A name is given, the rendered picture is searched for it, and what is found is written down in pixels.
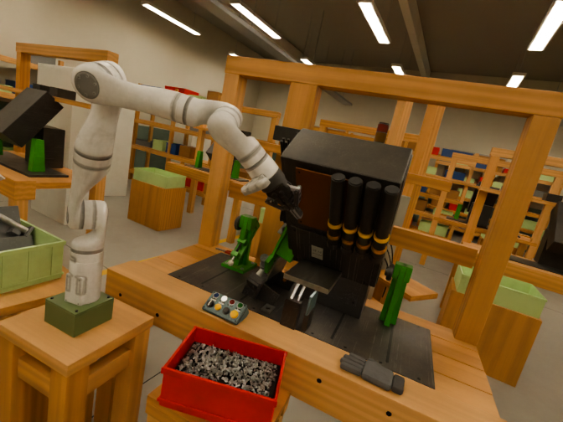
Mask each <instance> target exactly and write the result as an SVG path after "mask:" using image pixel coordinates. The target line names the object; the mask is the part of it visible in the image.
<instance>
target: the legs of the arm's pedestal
mask: <svg viewBox="0 0 563 422"><path fill-rule="evenodd" d="M149 334H150V328H148V329H147V330H146V331H144V332H142V333H140V334H139V335H137V336H136V337H134V338H133V339H131V340H129V341H128V342H125V343H124V344H122V345H121V346H120V347H117V348H116V349H114V350H112V351H111V353H108V354H107V355H105V356H104V357H103V358H101V359H99V360H95V361H94V362H93V363H91V364H89V365H87V366H86V367H84V368H82V369H81V370H80V371H78V372H76V373H74V374H72V375H71V376H69V377H68V378H66V377H65V376H63V375H61V374H60V373H58V372H56V371H55V370H53V369H52V368H50V367H49V366H47V365H46V364H44V363H42V362H40V361H39V360H38V359H37V358H35V357H33V356H32V355H30V354H28V353H26V352H25V351H24V350H23V349H21V348H20V347H17V346H16V345H14V344H13V343H11V342H10V341H8V340H7V339H5V338H4V337H2V336H0V422H32V420H33V404H34V389H37V390H38V391H39V392H40V393H42V394H44V395H45V396H46V397H48V398H49V408H48V421H47V422H91V418H92V410H93V401H94V392H95V389H97V388H98V387H100V386H101V385H102V384H103V383H105V382H106V381H108V380H109V379H111V378H113V377H114V376H115V375H116V381H115V389H114V397H113V404H112V411H111V422H137V421H138V414H139V408H140V402H141V395H142V384H143V377H144V371H145V365H146V358H147V347H148V340H149Z"/></svg>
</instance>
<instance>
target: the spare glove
mask: <svg viewBox="0 0 563 422"><path fill-rule="evenodd" d="M340 368H341V369H343V370H345V371H347V372H350V373H352V374H355V375H357V376H360V375H361V378H362V379H364V380H366V381H368V382H370V383H372V384H374V385H376V386H378V387H380V388H382V389H384V390H386V391H390V390H391V391H392V392H394V393H396V394H398V395H402V394H403V391H404V385H405V379H404V378H403V377H401V376H400V375H397V374H395V375H394V373H393V372H392V371H391V370H389V369H388V368H384V367H382V366H381V365H380V364H379V363H377V362H376V361H375V360H374V359H373V358H369V360H367V361H366V360H365V359H364V358H362V357H360V356H358V355H356V354H354V353H350V354H349V355H348V354H344V356H343V357H341V359H340Z"/></svg>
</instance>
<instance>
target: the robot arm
mask: <svg viewBox="0 0 563 422"><path fill-rule="evenodd" d="M71 83H72V85H73V88H74V90H75V92H76V93H77V94H78V95H79V96H80V97H81V98H82V99H84V100H86V101H88V102H90V103H91V107H90V113H89V115H88V116H87V118H86V120H85V123H84V124H83V126H82V127H81V129H80V132H79V133H78V136H77V137H76V139H75V145H74V154H73V167H72V181H71V188H70V196H69V202H68V206H67V212H66V222H67V225H68V226H69V227H70V228H71V229H93V230H92V231H90V232H89V233H88V234H84V235H81V236H79V237H76V238H74V239H72V241H71V243H70V268H69V273H67V274H66V279H65V301H67V302H70V303H73V304H76V305H78V306H82V305H84V304H90V303H92V302H95V301H97V300H98V299H99V298H100V296H101V276H102V266H103V255H104V245H105V237H106V225H107V219H108V211H109V209H108V206H107V203H106V202H105V201H102V200H84V197H85V195H86V194H87V193H88V192H89V191H90V190H91V189H92V188H93V187H94V186H95V185H96V184H97V183H98V182H99V181H100V180H101V179H102V178H103V177H104V176H105V175H106V174H107V173H108V172H109V171H110V169H111V160H112V155H113V147H114V142H115V138H116V128H117V122H118V118H119V115H120V112H121V108H125V109H129V110H134V111H140V112H144V113H148V114H150V115H154V116H159V117H162V118H164V119H168V120H170V121H175V122H177V123H180V124H183V125H186V126H191V127H196V126H200V125H207V127H208V131H209V134H210V135H211V136H212V138H213V139H214V140H215V141H216V142H217V143H218V144H219V145H221V146H222V147H223V148H224V149H225V150H226V151H228V152H229V153H231V154H232V155H234V156H235V157H236V159H237V160H238V161H239V162H240V164H241V165H242V166H243V167H244V169H245V170H246V171H247V172H248V174H249V176H250V177H251V178H252V179H251V180H250V181H249V182H248V183H247V184H246V185H245V186H243V187H242V188H241V192H242V193H243V194H244V195H245V196H246V195H249V194H252V193H255V192H258V191H260V190H261V191H262V192H263V193H266V195H267V199H266V201H265V203H266V204H269V205H271V206H272V207H274V208H278V209H280V210H281V211H284V209H286V210H287V211H289V212H290V213H291V214H292V216H293V217H294V218H296V219H301V218H302V216H303V211H302V210H301V209H300V208H299V207H298V204H299V203H300V201H301V196H302V186H301V185H297V187H296V186H292V184H291V183H289V182H288V181H287V180H286V178H285V174H284V173H283V172H282V170H281V169H280V168H279V167H278V166H277V164H276V163H275V162H274V160H273V159H272V158H271V157H270V156H269V155H268V154H267V153H266V151H265V150H264V149H263V147H262V146H261V144H260V143H259V142H258V141H257V140H256V139H255V138H254V137H253V136H246V135H245V134H244V133H243V132H242V131H241V130H240V127H241V124H242V121H243V117H242V114H241V112H240V111H239V109H237V108H236V107H235V106H233V105H231V104H229V103H226V102H222V101H217V100H203V99H198V98H195V97H193V96H191V95H185V94H183V93H180V92H177V91H174V90H168V89H163V88H158V87H151V86H145V85H138V84H134V83H131V82H127V78H126V76H125V73H124V71H123V70H122V68H121V67H120V66H119V65H118V64H116V63H114V62H112V61H108V60H101V61H93V62H86V63H83V64H80V65H78V66H76V67H75V68H74V70H73V71H72V74H71ZM278 204H280V205H281V206H280V205H278Z"/></svg>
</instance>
